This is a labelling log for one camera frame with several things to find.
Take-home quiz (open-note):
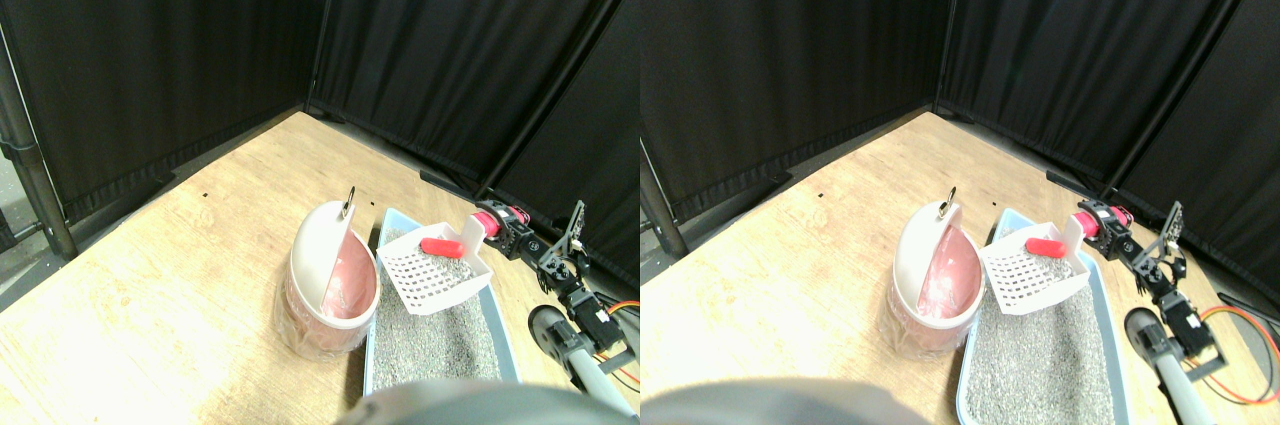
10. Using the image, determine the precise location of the grey curtain stand pole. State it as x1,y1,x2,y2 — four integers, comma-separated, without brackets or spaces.
0,25,81,260
640,140,691,258

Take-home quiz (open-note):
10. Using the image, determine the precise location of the blue litter tray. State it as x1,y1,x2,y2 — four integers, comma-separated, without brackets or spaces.
361,206,524,398
955,206,1137,425

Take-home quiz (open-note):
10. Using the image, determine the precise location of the black curtain stand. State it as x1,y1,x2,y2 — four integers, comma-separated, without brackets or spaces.
303,0,347,125
419,0,640,199
1044,0,1266,199
932,0,977,125

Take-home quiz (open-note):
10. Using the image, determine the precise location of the orange wire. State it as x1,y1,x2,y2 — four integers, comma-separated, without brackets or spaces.
1200,305,1280,406
608,300,640,386

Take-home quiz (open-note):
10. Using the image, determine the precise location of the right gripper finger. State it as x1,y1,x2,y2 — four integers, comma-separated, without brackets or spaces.
1077,200,1133,236
474,200,528,236

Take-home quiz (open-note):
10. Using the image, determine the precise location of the white bin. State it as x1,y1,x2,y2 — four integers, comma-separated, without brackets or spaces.
273,186,382,362
886,186,987,356

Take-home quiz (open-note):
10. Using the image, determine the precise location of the white scoop with red handle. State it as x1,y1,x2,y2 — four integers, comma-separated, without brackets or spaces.
978,203,1134,318
376,205,528,319

